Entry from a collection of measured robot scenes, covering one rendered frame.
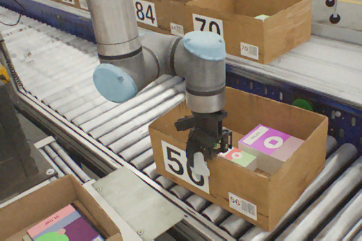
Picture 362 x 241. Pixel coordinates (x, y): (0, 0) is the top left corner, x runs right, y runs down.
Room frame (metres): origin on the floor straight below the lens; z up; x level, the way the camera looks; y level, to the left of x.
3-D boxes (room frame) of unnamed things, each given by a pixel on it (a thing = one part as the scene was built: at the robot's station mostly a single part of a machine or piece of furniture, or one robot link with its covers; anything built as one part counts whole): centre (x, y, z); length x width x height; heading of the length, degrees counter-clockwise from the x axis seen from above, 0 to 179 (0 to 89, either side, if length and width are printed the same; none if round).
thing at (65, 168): (1.06, 0.40, 0.74); 0.28 x 0.02 x 0.02; 34
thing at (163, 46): (0.86, 0.03, 1.16); 0.12 x 0.12 x 0.09; 57
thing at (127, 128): (1.31, 0.10, 0.72); 0.52 x 0.05 x 0.05; 128
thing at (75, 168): (1.07, 0.38, 0.74); 0.28 x 0.02 x 0.02; 34
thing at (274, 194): (0.90, -0.14, 0.83); 0.39 x 0.29 x 0.17; 43
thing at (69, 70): (1.82, 0.49, 0.72); 0.52 x 0.05 x 0.05; 128
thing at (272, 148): (0.91, -0.25, 0.79); 0.16 x 0.11 x 0.07; 41
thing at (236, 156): (0.90, -0.14, 0.78); 0.10 x 0.06 x 0.05; 41
